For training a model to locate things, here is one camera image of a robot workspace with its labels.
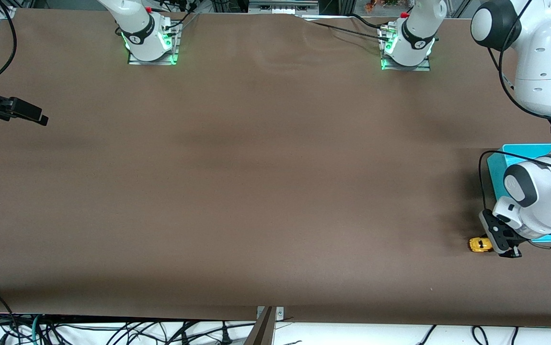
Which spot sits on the silver metal frame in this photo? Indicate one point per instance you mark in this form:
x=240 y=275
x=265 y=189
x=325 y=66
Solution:
x=280 y=7

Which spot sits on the yellow toy beetle car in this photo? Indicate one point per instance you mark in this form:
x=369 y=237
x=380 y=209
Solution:
x=477 y=245

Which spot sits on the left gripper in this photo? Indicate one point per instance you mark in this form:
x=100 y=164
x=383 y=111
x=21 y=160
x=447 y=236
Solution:
x=515 y=252

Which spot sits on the dark table leg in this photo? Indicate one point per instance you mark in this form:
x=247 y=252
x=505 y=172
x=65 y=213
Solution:
x=261 y=335

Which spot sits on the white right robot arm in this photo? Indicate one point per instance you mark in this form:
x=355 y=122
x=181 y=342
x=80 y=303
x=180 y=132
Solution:
x=139 y=33

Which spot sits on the teal plastic bin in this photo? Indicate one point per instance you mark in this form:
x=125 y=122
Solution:
x=497 y=184

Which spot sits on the orange background objects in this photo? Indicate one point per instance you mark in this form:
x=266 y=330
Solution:
x=370 y=5

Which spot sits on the small metal bracket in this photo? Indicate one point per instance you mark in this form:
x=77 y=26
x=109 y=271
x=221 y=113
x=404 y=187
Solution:
x=279 y=314

